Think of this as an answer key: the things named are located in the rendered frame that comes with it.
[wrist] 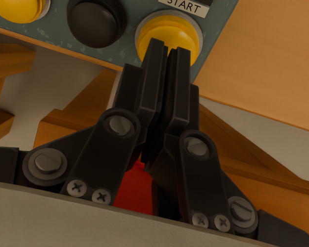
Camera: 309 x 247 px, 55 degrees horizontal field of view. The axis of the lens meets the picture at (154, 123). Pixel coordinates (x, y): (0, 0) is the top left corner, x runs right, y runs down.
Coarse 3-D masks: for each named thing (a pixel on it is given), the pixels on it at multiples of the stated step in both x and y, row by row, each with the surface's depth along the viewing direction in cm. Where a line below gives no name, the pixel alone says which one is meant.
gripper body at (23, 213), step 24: (0, 192) 6; (24, 192) 6; (48, 192) 6; (0, 216) 5; (24, 216) 5; (48, 216) 5; (72, 216) 6; (96, 216) 6; (120, 216) 6; (144, 216) 6; (0, 240) 5; (24, 240) 5; (48, 240) 5; (72, 240) 5; (96, 240) 5; (120, 240) 6; (144, 240) 6; (168, 240) 6; (192, 240) 6; (216, 240) 6; (240, 240) 7
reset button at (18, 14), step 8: (0, 0) 12; (8, 0) 12; (16, 0) 12; (24, 0) 12; (32, 0) 12; (40, 0) 13; (0, 8) 13; (8, 8) 13; (16, 8) 13; (24, 8) 13; (32, 8) 13; (40, 8) 13; (8, 16) 13; (16, 16) 13; (24, 16) 13; (32, 16) 13
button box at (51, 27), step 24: (48, 0) 13; (72, 0) 13; (120, 0) 13; (144, 0) 13; (168, 0) 13; (192, 0) 13; (216, 0) 13; (0, 24) 15; (24, 24) 14; (48, 24) 14; (144, 24) 14; (192, 24) 13; (216, 24) 13; (72, 48) 15; (120, 48) 15; (192, 72) 16
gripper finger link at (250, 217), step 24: (168, 72) 11; (168, 96) 10; (192, 96) 11; (168, 120) 9; (192, 120) 10; (168, 144) 9; (144, 168) 11; (168, 168) 9; (168, 192) 10; (240, 192) 9; (240, 216) 8
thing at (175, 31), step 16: (160, 16) 13; (176, 16) 13; (144, 32) 13; (160, 32) 13; (176, 32) 13; (192, 32) 13; (144, 48) 14; (176, 48) 13; (192, 48) 13; (192, 64) 14
